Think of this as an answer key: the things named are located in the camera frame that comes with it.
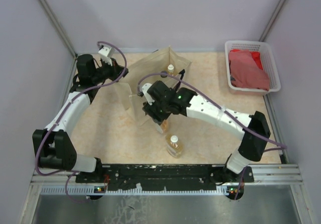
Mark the orange bottle pink cap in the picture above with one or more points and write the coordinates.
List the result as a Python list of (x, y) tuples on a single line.
[(163, 127)]

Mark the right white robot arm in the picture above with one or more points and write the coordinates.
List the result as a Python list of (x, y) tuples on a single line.
[(252, 130)]

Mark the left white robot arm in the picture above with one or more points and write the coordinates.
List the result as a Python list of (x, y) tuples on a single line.
[(52, 145)]

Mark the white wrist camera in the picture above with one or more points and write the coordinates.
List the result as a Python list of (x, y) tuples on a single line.
[(146, 98), (105, 54)]

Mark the white plastic basket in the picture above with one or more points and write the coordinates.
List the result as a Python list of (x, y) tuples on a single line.
[(267, 61)]

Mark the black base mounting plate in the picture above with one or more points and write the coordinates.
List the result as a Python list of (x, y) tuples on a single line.
[(193, 177)]

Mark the amber bottle white cap tall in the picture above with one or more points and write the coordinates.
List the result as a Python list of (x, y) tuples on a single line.
[(171, 70)]

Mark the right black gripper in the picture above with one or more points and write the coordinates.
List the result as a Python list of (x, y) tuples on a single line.
[(151, 111)]

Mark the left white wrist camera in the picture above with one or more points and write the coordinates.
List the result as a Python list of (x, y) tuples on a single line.
[(105, 54)]

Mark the pink cloth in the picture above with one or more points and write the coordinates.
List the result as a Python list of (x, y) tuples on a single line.
[(244, 71)]

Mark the red cloth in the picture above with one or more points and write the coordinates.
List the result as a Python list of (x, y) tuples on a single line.
[(257, 59)]

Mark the aluminium frame rail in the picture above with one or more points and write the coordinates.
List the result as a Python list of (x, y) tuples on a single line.
[(264, 174)]

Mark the yellow bottle white cap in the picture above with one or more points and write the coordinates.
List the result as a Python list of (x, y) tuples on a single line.
[(174, 145)]

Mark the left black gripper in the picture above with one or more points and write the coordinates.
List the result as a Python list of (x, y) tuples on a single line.
[(116, 69)]

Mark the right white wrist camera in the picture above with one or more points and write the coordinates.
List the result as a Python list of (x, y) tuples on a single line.
[(146, 98)]

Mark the clear bottle dark cap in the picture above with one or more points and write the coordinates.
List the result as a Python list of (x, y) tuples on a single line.
[(163, 74)]

